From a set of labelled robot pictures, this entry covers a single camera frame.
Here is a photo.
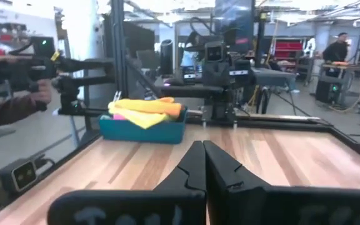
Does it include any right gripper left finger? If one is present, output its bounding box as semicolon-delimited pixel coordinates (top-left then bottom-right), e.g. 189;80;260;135
47;140;208;225

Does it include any person's hand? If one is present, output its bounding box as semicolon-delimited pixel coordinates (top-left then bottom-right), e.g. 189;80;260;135
29;79;53;104

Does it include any yellow cable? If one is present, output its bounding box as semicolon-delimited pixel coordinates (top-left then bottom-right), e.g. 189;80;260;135
249;84;261;108

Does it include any computer monitor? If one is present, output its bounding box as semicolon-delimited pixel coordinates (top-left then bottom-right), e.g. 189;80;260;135
214;0;256;54

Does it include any black cylindrical device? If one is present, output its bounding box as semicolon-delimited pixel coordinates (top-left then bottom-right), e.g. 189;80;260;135
160;39;175;76

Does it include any yellow microfiber towel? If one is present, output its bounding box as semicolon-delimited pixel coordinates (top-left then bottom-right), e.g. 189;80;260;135
114;109;171;130

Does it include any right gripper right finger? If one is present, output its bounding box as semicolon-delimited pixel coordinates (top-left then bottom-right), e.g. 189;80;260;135
203;140;360;225

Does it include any red storage shelf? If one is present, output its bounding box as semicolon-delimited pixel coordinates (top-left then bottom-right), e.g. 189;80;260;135
274;41;304;61

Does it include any black table-level camera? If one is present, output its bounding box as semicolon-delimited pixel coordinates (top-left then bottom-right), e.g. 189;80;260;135
0;157;39;193

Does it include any teal plastic bin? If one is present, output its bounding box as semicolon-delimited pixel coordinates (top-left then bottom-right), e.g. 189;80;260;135
98;107;188;145

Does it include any orange microfiber towel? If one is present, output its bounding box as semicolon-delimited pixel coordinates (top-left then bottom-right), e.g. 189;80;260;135
107;96;184;119

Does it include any person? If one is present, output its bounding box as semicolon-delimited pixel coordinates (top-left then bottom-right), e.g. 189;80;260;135
322;32;350;79

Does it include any person's forearm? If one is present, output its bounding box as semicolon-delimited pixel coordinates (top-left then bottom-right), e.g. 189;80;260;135
0;93;48;131

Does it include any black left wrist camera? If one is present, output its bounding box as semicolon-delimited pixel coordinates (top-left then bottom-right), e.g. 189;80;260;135
204;41;227;63

